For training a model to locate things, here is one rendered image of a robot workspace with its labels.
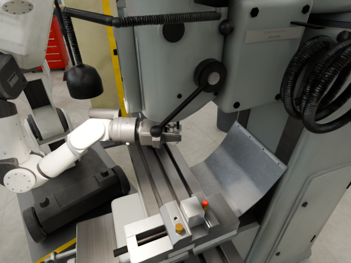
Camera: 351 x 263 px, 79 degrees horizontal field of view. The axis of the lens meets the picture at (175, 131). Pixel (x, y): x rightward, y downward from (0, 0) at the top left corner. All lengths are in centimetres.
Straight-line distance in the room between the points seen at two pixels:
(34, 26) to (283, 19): 65
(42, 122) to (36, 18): 56
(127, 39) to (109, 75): 188
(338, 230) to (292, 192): 137
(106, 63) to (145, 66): 187
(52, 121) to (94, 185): 48
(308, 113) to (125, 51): 40
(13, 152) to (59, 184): 84
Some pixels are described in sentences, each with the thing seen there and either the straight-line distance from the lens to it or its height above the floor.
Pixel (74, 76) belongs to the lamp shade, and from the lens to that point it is 48.
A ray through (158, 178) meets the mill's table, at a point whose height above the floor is 94.
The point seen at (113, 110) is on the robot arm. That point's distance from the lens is 69.
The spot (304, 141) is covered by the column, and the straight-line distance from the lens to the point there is 77.
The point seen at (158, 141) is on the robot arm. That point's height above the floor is 124.
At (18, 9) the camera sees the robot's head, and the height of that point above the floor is 157.
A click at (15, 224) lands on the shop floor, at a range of 229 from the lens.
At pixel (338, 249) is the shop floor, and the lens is 216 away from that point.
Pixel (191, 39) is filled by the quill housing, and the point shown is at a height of 153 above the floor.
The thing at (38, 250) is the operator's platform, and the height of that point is 40.
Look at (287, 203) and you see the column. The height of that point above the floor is 92.
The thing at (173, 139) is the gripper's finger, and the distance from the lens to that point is 64.
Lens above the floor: 163
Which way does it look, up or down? 36 degrees down
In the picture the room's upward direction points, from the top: straight up
